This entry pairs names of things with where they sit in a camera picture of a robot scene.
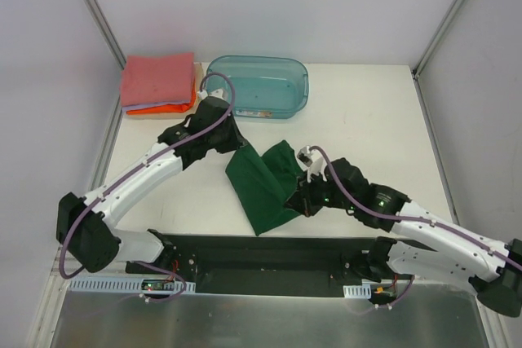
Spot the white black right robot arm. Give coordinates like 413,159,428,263
285,150,521,318

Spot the right perforated cable tray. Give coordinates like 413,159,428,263
343,284,372,300

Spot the left perforated cable tray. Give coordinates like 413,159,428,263
69,276,196,295

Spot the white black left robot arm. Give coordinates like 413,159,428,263
56,96,246,274

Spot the pink folded t shirt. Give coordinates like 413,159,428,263
120,52,194,107

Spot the lavender folded t shirt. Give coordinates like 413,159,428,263
122,102,192,112

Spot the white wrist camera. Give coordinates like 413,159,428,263
197,88,228,101
297,146,325,183

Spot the shiny metal front panel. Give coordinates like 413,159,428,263
52,285,488,347

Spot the left aluminium frame post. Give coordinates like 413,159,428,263
83,0,126,69

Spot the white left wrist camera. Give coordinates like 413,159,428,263
197,88,228,101

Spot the perforated cable tray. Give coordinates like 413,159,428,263
69,276,196,295
343,284,372,300

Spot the orange folded t shirt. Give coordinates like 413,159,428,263
122,86,197,116

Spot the aluminium frame post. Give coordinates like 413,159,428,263
83,0,126,69
412,0,467,80

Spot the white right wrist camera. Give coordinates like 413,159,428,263
297,146,325,183

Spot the teal plastic bin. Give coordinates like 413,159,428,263
206,55,309,119

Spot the green t shirt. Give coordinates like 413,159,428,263
225,140,303,236

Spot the right aluminium frame post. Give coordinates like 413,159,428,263
412,0,467,80

